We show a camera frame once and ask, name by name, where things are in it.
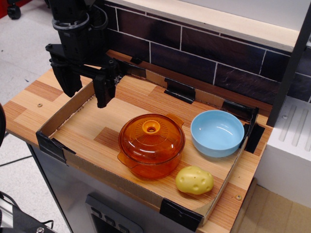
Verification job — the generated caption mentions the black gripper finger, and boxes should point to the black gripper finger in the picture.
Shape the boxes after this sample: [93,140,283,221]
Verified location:
[94,69,116,108]
[52,65,82,97]

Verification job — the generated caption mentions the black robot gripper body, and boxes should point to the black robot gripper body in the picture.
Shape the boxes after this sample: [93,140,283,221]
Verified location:
[46,11,120,83]

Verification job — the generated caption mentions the orange transparent pot lid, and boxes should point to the orange transparent pot lid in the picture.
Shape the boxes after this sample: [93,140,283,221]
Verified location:
[119,114,185,165]

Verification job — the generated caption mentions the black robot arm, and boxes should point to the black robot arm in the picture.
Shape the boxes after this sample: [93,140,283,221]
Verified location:
[46,0,120,108]

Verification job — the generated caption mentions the orange transparent pot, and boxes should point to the orange transparent pot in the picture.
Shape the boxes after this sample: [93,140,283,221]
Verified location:
[118,114,186,179]

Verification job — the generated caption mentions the cardboard fence with black tape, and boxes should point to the cardboard fence with black tape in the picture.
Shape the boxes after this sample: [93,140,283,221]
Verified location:
[36,61,269,233]

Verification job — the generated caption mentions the black caster wheel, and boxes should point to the black caster wheel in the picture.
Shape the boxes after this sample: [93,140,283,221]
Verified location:
[7,0,21,20]

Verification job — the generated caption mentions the light blue bowl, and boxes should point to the light blue bowl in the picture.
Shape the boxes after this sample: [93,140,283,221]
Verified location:
[190,110,245,158]

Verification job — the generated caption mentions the yellow toy potato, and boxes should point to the yellow toy potato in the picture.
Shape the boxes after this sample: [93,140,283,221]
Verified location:
[175,166,214,195]

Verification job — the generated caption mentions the grey toy oven panel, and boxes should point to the grey toy oven panel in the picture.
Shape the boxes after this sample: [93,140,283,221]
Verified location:
[85,195,144,233]

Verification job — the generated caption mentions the white toy sink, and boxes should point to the white toy sink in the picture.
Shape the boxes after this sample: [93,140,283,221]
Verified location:
[255,97,311,207]

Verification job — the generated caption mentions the black cable on floor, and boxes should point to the black cable on floor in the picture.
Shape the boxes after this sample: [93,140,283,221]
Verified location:
[0,155,34,168]

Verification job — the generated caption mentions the dark grey vertical post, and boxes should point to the dark grey vertical post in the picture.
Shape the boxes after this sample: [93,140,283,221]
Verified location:
[266,5,311,127]

